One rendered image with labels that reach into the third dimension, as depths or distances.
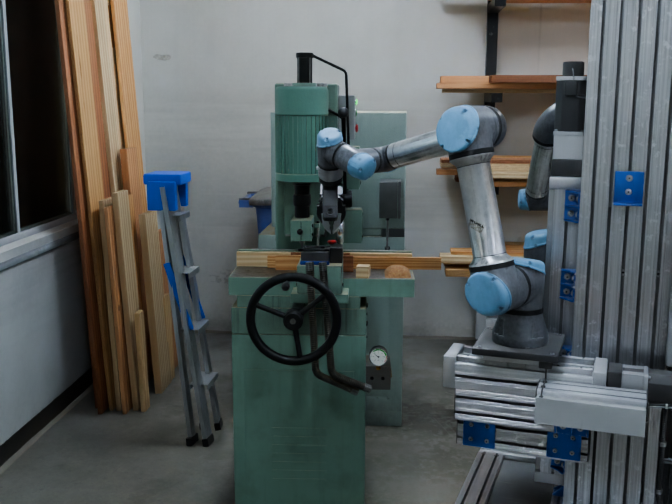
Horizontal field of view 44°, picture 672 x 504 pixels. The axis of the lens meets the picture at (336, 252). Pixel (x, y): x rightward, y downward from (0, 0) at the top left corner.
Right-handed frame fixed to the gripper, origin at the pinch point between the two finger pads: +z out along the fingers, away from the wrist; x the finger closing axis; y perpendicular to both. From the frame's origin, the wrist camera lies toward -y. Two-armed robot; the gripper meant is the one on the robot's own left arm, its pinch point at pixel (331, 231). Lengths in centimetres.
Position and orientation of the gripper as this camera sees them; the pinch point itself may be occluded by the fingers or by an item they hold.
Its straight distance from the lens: 263.6
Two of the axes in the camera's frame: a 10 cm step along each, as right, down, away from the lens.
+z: 0.2, 7.6, 6.5
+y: 0.3, -6.5, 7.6
